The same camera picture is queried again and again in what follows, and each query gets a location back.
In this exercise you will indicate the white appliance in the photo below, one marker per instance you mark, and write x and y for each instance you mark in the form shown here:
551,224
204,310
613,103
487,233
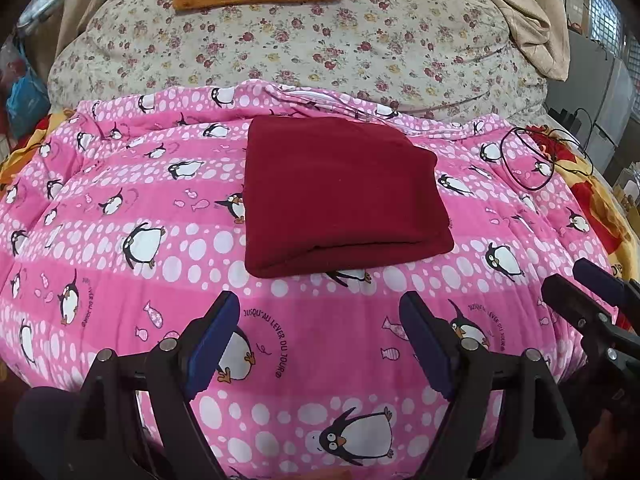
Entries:
607,95

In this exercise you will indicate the blue plastic bag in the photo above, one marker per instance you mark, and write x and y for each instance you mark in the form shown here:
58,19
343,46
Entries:
25,102

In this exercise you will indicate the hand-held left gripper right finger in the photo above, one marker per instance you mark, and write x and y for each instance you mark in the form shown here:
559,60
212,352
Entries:
425,345

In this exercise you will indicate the floral quilt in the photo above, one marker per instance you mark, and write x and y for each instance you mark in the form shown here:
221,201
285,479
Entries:
310,50

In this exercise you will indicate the beige cloth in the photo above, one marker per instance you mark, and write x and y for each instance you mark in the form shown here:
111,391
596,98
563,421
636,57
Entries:
95,0

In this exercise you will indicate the beige curtain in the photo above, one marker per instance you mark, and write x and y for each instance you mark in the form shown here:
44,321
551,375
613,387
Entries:
530,15

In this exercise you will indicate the pink penguin blanket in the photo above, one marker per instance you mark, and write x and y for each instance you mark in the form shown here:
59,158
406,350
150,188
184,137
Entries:
150,200

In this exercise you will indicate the dark red garment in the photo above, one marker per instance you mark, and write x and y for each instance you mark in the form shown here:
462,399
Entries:
340,195

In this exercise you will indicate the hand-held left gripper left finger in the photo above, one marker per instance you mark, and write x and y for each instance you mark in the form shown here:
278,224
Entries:
215,340

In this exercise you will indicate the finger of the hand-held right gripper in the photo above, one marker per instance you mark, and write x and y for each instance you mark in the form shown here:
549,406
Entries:
575,300
600,275

